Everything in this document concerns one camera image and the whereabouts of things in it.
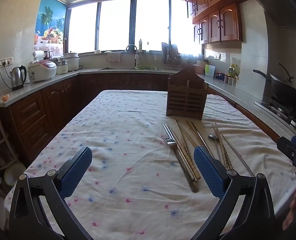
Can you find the grey kitchen countertop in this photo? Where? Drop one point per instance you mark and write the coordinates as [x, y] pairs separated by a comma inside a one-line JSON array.
[[240, 91]]

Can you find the wooden upper cabinets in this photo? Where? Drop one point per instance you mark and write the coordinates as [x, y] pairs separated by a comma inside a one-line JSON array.
[[215, 10]]

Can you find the white bottle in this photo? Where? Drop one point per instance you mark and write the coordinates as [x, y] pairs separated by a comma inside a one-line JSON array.
[[140, 46]]

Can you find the wall power outlets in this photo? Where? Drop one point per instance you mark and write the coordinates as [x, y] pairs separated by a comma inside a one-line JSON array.
[[4, 61]]

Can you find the metal fork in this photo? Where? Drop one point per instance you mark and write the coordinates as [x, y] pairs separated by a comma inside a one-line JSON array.
[[170, 142]]

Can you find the green basin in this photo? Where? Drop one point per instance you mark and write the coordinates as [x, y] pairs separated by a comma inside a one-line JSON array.
[[146, 67]]

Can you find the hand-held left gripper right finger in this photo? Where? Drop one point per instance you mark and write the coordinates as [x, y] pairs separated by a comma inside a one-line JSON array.
[[208, 170]]

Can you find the small orange object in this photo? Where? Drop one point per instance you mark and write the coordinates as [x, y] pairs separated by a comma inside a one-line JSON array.
[[5, 97]]

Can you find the black wok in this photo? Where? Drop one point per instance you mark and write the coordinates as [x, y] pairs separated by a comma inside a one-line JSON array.
[[287, 92]]

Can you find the dish rack with utensils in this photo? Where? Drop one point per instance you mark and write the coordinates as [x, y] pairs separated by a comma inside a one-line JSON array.
[[171, 53]]

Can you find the green yellow bottles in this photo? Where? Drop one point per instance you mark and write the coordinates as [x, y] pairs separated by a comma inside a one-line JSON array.
[[235, 69]]

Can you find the wooden cabinets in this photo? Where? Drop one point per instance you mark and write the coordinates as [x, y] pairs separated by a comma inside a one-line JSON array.
[[215, 10], [50, 105]]

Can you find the kitchen window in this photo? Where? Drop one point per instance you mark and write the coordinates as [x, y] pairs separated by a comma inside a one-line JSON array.
[[115, 25]]

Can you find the wooden utensil holder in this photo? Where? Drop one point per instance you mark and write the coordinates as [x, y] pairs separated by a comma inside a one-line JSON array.
[[186, 97]]

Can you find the metal spoon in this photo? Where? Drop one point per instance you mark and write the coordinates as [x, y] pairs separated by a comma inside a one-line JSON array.
[[213, 137]]

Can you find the white dish cloth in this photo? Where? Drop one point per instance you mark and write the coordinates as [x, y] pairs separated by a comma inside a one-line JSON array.
[[113, 57]]

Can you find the gas stove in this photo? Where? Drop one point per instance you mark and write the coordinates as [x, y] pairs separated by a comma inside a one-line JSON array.
[[280, 110]]

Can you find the brown wooden chopstick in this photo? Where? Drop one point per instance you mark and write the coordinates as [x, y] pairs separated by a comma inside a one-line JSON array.
[[193, 133], [188, 136]]

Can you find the white bowl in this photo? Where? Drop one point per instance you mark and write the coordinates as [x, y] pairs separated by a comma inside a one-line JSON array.
[[14, 173]]

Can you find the small wall outlet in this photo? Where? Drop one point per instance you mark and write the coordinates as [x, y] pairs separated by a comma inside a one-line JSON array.
[[217, 56]]

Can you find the white slow cooker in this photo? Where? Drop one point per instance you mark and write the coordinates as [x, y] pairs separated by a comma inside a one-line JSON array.
[[71, 61]]

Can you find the person's right hand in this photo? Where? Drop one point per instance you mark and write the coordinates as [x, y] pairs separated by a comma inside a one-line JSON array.
[[291, 215]]

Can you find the seasoning jars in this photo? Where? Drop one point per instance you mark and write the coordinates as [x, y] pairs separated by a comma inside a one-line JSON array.
[[231, 80]]

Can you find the white floral tablecloth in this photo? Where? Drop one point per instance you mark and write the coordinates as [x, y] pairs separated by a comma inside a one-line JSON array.
[[128, 155]]

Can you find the kitchen faucet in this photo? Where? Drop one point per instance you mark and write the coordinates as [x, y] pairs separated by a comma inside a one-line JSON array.
[[135, 55]]

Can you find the bamboo chopstick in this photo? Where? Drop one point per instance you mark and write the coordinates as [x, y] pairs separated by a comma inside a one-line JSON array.
[[185, 150], [221, 150], [225, 155], [191, 177]]

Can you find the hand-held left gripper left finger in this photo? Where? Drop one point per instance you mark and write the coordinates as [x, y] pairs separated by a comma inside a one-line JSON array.
[[79, 166]]

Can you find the small white pot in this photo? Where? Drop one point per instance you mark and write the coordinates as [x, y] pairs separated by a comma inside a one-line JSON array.
[[61, 67]]

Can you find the steel electric kettle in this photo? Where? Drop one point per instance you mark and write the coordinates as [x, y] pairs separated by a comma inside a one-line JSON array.
[[18, 77]]

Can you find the wooden lower cabinets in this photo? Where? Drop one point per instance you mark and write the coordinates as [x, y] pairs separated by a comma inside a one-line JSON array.
[[50, 105]]

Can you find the tropical fruit wall poster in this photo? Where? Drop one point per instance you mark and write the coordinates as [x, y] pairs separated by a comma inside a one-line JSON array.
[[50, 22]]

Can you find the white rice cooker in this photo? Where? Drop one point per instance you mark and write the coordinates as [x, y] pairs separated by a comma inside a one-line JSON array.
[[42, 71]]

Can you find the paper towel roll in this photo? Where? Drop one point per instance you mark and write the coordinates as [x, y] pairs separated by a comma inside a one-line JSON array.
[[39, 55]]

